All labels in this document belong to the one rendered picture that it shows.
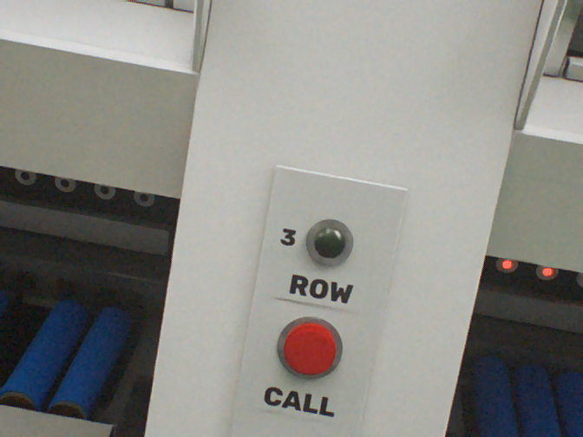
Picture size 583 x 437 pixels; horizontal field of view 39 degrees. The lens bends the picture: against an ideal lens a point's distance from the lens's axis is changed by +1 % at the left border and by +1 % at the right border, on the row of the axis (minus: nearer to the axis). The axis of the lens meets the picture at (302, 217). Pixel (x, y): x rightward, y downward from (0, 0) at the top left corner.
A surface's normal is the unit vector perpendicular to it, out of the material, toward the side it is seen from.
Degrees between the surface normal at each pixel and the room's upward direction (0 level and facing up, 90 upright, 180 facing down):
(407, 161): 90
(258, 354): 90
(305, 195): 90
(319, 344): 90
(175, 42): 21
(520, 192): 111
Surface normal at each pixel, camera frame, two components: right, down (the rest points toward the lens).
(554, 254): -0.11, 0.52
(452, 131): -0.05, 0.18
